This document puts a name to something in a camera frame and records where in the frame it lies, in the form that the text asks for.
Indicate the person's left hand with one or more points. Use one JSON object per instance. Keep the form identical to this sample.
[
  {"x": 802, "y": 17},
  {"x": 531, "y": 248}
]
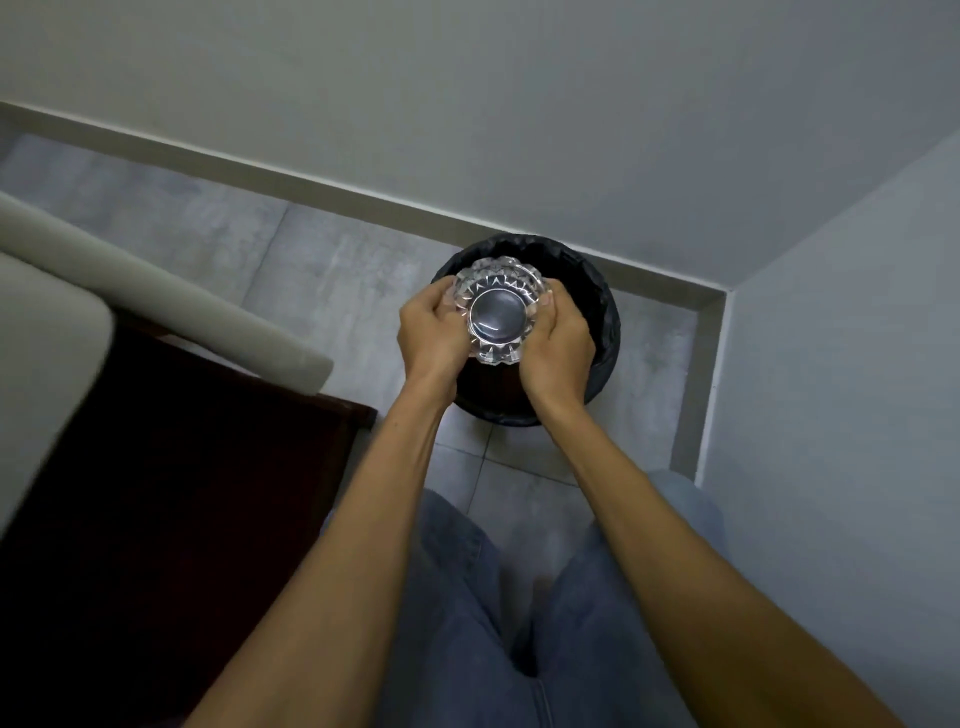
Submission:
[{"x": 429, "y": 337}]

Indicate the person's right hand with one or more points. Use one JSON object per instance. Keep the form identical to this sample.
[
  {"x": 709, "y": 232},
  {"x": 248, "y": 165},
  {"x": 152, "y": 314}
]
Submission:
[{"x": 556, "y": 352}]

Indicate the person's right thumb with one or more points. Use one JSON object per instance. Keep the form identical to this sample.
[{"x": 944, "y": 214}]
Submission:
[{"x": 546, "y": 300}]

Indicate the person's left thumb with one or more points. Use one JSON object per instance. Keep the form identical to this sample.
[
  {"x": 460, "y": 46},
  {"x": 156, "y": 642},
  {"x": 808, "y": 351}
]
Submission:
[{"x": 442, "y": 289}]

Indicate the clear cut glass ashtray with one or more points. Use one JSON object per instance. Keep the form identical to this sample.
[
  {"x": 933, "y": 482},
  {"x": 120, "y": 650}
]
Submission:
[{"x": 496, "y": 311}]

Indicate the person's left forearm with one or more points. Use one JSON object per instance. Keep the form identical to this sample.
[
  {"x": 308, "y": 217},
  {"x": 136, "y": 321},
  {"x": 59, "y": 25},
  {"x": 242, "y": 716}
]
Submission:
[{"x": 330, "y": 585}]

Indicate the person's right forearm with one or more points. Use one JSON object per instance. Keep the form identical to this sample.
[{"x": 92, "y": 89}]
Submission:
[{"x": 697, "y": 577}]

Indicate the black bin liner bag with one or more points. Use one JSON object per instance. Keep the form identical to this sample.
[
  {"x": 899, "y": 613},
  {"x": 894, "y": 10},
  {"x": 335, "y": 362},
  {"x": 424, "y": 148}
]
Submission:
[{"x": 577, "y": 277}]

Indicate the round black trash bin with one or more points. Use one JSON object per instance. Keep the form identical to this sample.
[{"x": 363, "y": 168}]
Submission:
[{"x": 592, "y": 315}]

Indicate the blue denim jeans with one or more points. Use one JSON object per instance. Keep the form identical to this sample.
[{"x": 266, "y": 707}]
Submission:
[{"x": 517, "y": 622}]

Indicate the grey upholstered sofa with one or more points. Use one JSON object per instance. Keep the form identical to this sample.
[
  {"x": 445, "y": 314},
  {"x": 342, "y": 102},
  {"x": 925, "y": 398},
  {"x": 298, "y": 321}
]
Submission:
[{"x": 90, "y": 315}]

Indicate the dark brown wooden side table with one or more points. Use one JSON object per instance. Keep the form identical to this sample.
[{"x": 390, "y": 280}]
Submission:
[{"x": 157, "y": 540}]

